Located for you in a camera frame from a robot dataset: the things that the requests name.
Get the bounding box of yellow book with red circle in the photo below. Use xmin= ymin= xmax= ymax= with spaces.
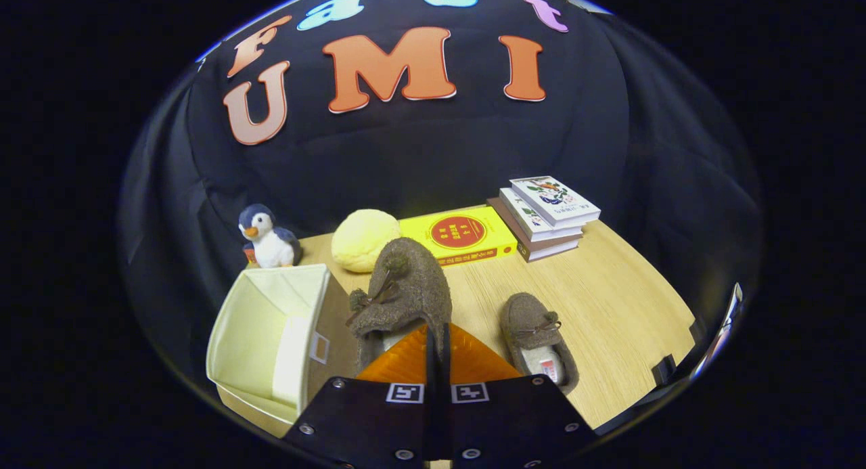
xmin=399 ymin=206 xmax=518 ymax=267

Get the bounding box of yellow bun plush toy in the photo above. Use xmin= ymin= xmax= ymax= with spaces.
xmin=331 ymin=209 xmax=401 ymax=273

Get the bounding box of brown cover book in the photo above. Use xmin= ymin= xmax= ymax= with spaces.
xmin=487 ymin=197 xmax=583 ymax=263

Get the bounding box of black backdrop cloth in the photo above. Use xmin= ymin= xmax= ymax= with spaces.
xmin=118 ymin=0 xmax=765 ymax=416

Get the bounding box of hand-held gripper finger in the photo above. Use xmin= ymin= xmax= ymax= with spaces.
xmin=440 ymin=323 xmax=599 ymax=469
xmin=283 ymin=324 xmax=439 ymax=469

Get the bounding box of brown beige fabric storage box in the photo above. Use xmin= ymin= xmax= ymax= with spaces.
xmin=206 ymin=264 xmax=363 ymax=426

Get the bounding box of white illustrated book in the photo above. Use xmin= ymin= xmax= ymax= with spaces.
xmin=509 ymin=176 xmax=601 ymax=227

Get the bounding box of white thick book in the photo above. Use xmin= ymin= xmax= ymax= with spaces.
xmin=499 ymin=187 xmax=584 ymax=243

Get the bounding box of brown fuzzy shoe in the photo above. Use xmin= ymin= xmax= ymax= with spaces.
xmin=346 ymin=237 xmax=453 ymax=375
xmin=501 ymin=292 xmax=580 ymax=395

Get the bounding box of penguin plush toy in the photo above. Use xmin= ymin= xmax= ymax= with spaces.
xmin=238 ymin=204 xmax=302 ymax=269

